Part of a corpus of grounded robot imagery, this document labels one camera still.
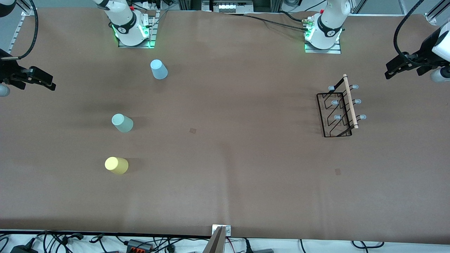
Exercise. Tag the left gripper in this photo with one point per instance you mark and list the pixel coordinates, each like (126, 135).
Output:
(423, 59)

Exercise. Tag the white power strip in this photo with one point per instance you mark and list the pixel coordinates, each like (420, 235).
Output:
(154, 5)

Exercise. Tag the aluminium corner bracket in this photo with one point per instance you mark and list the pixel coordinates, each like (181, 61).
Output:
(29, 11)

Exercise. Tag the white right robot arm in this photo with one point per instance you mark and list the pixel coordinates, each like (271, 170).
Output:
(123, 17)

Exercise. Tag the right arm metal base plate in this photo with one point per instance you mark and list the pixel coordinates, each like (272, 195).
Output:
(152, 35)

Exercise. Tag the grey connector box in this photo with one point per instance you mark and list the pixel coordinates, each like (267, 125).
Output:
(227, 6)

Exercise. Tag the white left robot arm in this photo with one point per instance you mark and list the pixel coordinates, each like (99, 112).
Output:
(330, 21)

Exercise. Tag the mint green plastic cup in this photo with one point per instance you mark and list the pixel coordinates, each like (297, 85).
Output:
(123, 123)

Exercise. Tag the light blue plastic cup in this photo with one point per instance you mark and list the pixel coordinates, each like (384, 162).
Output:
(159, 70)

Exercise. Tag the perforated aluminium rail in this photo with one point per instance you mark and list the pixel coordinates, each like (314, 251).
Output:
(15, 35)

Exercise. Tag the black power adapter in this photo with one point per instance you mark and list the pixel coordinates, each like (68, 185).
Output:
(23, 250)

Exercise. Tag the grey support post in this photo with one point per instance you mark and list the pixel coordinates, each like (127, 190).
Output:
(216, 244)

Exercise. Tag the aluminium frame corner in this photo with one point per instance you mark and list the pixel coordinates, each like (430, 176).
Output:
(431, 17)

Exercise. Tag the yellow plastic cup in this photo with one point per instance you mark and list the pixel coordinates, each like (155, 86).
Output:
(116, 165)

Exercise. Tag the brown table mat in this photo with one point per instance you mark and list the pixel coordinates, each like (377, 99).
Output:
(225, 175)

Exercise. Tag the grey block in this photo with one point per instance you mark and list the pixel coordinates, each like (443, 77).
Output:
(262, 251)

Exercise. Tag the black orange connector block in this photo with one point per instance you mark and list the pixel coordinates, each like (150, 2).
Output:
(139, 245)

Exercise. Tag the black plug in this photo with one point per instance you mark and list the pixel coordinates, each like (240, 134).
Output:
(249, 247)

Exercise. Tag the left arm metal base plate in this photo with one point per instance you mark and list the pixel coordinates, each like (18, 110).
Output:
(323, 51)

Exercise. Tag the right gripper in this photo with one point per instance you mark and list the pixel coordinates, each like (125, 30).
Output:
(7, 69)

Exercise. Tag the silver metal bracket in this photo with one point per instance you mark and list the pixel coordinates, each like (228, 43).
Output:
(228, 231)

